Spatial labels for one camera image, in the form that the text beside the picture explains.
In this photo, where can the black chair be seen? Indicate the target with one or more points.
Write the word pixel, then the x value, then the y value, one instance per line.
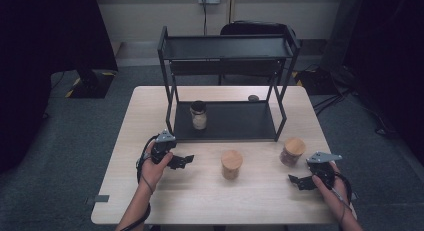
pixel 253 27

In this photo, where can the glass jar with black lid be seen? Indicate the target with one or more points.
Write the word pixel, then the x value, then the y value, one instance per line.
pixel 199 116

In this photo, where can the small dark round object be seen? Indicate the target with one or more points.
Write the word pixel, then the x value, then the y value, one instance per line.
pixel 253 98

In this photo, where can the grey tape strip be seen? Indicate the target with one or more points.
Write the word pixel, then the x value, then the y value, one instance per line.
pixel 354 196
pixel 98 199

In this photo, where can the person's right hand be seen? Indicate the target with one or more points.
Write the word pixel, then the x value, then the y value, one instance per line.
pixel 328 196

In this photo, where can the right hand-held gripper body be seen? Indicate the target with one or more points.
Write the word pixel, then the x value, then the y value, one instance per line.
pixel 321 172

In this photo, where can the black floor box yellow tape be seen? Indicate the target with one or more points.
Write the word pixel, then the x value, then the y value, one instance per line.
pixel 316 81

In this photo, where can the black stand base yellow tape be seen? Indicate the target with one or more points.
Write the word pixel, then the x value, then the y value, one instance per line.
pixel 91 86

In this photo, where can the black two-tier metal shelf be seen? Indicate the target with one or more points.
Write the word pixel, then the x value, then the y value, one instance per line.
pixel 233 121

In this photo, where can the black curtain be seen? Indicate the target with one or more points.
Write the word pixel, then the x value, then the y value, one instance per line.
pixel 393 57
pixel 40 57

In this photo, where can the person's left hand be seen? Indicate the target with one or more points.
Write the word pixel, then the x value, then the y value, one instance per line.
pixel 151 172

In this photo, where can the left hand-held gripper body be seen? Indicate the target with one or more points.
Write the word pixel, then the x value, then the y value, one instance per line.
pixel 163 147

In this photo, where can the pale glass jar wooden lid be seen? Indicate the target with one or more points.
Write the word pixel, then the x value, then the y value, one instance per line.
pixel 231 162

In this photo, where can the reddish glass jar wooden lid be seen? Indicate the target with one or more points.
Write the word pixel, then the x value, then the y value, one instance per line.
pixel 292 151

